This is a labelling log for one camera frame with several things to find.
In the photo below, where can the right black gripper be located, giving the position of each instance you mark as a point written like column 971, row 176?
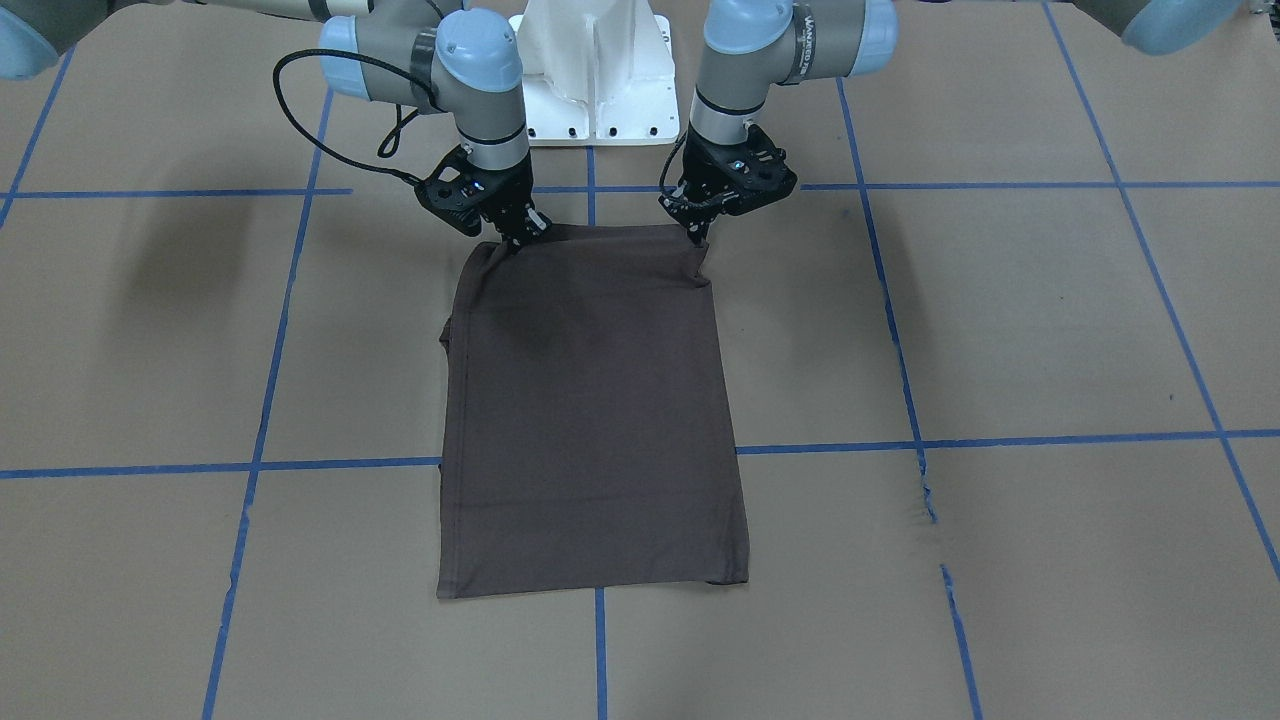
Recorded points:
column 507, row 194

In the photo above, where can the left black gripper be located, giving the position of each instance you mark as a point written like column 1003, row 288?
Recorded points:
column 697, row 176

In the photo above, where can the brown t-shirt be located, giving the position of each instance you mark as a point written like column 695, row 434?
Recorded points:
column 588, row 438

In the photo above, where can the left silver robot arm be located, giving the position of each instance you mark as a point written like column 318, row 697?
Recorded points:
column 752, row 46

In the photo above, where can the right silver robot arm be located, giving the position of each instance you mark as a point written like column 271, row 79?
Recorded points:
column 436, row 57

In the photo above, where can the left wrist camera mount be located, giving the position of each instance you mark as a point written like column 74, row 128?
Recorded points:
column 757, row 174

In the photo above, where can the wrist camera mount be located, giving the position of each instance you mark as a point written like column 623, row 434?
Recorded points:
column 455, row 191
column 757, row 174

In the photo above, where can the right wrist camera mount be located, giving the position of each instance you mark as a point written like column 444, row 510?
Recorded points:
column 455, row 191

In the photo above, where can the white pedestal column base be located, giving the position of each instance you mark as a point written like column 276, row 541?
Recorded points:
column 597, row 73

